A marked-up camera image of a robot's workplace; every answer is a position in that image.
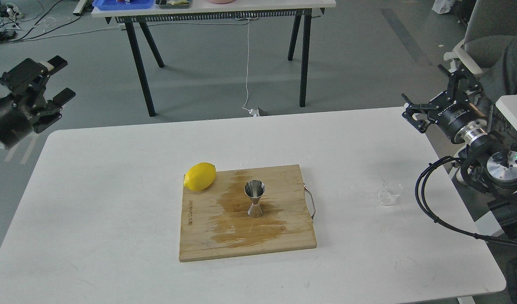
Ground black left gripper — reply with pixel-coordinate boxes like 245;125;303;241
0;56;76;150

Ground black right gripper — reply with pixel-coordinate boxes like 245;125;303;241
401;64;487;144

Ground small clear glass cup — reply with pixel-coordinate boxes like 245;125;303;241
376;178;404;206

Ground steel double jigger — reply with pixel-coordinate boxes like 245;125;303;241
244;179;265;218

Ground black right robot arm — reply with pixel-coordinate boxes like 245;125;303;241
402;67;517;247

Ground white office chair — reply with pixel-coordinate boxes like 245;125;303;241
443;0;517;186

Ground blue plastic tray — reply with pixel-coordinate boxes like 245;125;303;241
93;0;155;11

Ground white table black legs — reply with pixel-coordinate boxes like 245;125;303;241
91;0;337;117

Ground yellow lemon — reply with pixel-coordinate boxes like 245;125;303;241
183;162;216;192

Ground bamboo cutting board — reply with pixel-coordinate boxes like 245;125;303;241
179;164;317;262

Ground floor cable bundle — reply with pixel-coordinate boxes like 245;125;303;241
0;0;119;53

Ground white hanging cable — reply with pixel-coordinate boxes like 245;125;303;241
241;19;261;117

